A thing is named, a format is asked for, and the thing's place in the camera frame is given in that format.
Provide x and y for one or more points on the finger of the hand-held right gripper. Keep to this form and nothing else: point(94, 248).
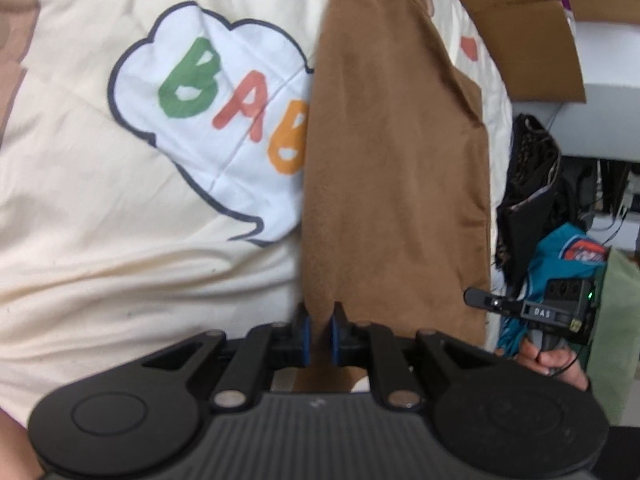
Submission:
point(487, 301)

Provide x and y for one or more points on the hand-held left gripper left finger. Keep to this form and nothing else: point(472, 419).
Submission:
point(304, 340)

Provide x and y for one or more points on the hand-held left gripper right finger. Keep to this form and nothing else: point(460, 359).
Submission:
point(334, 342)

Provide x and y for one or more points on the brown printed t-shirt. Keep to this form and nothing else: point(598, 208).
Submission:
point(395, 160)

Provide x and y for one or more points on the person's right hand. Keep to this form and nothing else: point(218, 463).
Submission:
point(560, 360)

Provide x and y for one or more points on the teal patterned cloth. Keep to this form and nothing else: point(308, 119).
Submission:
point(555, 260)

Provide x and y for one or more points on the black folded garment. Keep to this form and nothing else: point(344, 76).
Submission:
point(525, 200)

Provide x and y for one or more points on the dark clutter pile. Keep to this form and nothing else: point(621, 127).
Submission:
point(607, 195)

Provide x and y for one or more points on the cream printed blanket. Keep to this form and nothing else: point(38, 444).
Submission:
point(150, 185)

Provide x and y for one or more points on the flattened cardboard sheet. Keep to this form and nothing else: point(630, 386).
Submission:
point(525, 20)

